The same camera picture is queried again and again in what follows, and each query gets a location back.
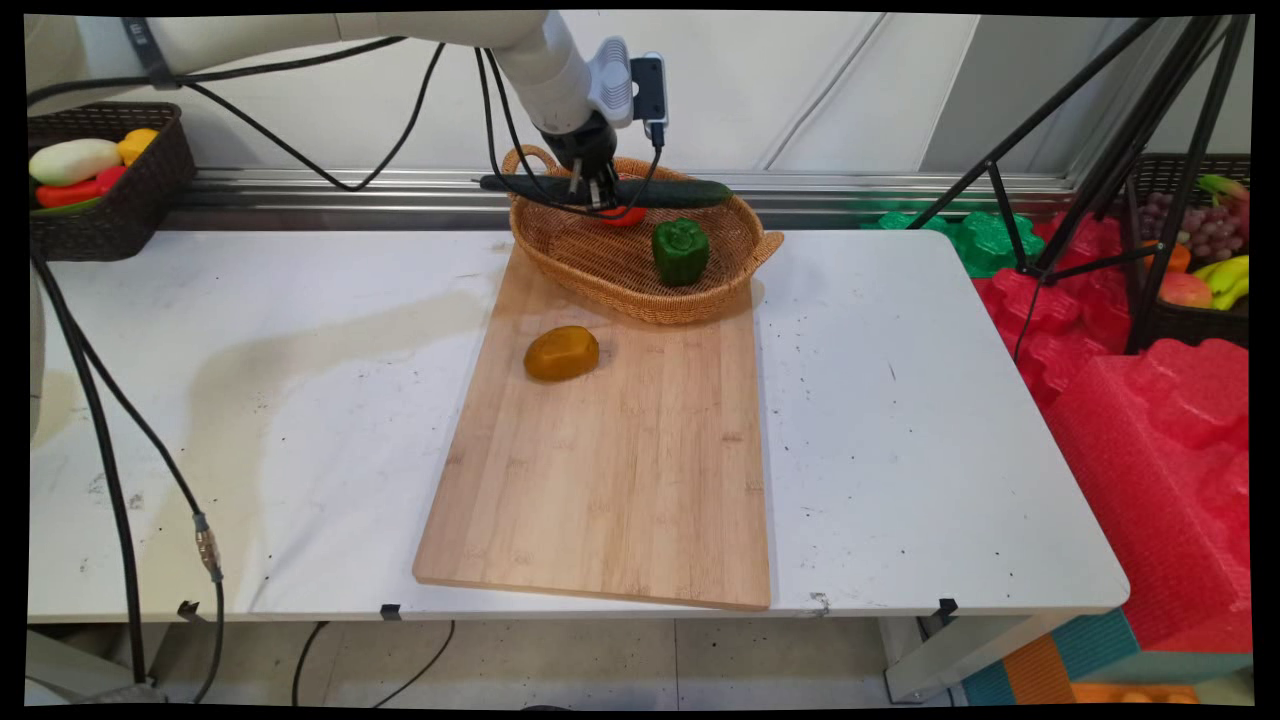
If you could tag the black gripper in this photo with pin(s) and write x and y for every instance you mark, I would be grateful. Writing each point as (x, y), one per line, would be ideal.
(585, 145)

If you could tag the dark green toy cucumber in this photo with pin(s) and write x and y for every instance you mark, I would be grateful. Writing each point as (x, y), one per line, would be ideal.
(670, 193)

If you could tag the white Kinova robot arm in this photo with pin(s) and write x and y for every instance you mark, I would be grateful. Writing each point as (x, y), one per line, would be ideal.
(330, 30)

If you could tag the red toy tomato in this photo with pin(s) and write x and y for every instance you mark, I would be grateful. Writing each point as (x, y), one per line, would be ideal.
(625, 215)

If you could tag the green toy bell pepper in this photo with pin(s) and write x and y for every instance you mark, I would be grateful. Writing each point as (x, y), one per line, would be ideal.
(681, 252)

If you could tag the brown toy potato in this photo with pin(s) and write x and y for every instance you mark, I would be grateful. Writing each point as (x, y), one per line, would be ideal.
(562, 353)

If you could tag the wooden cutting board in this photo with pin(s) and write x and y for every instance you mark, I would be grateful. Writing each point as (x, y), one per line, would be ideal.
(610, 480)

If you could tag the green foam packing sheet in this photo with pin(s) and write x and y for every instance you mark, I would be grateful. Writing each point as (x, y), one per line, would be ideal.
(985, 242)

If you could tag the dark woven vegetable basket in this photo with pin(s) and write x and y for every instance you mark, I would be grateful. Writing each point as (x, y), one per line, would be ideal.
(140, 205)

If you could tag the yellow toy bell pepper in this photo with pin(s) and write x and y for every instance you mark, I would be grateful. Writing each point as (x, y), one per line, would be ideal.
(138, 145)

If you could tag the small red foam packing block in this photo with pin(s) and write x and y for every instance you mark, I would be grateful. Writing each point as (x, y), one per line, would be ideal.
(1060, 320)

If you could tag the red toy chili pepper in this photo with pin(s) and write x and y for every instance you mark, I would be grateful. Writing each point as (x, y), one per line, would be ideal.
(80, 190)

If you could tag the white toy radish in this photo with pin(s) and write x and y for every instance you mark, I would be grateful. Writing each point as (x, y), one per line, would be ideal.
(72, 161)

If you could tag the white table leg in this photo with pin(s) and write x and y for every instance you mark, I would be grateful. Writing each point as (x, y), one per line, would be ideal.
(950, 665)

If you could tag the red orange toy peach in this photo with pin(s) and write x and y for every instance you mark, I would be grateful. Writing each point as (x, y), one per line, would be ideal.
(1184, 291)

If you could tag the black plastic fruit crate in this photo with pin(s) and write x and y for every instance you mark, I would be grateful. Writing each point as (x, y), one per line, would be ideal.
(1180, 325)

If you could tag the purple toy grapes bunch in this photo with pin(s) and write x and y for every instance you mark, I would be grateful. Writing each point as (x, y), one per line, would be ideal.
(1210, 232)

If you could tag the large red foam packing block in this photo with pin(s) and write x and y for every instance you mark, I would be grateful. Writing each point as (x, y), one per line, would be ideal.
(1160, 480)

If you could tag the yellow toy banana bunch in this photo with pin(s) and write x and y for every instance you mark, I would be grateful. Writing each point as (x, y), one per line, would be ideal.
(1228, 278)

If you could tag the grey base under table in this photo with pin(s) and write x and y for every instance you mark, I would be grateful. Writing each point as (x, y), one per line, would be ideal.
(70, 670)

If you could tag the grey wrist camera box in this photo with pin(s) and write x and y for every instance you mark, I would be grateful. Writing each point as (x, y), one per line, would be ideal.
(630, 85)

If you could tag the metal window rail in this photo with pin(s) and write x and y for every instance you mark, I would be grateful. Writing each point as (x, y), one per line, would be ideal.
(850, 190)

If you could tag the black camera tripod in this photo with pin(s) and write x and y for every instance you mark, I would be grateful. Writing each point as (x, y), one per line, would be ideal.
(1120, 160)

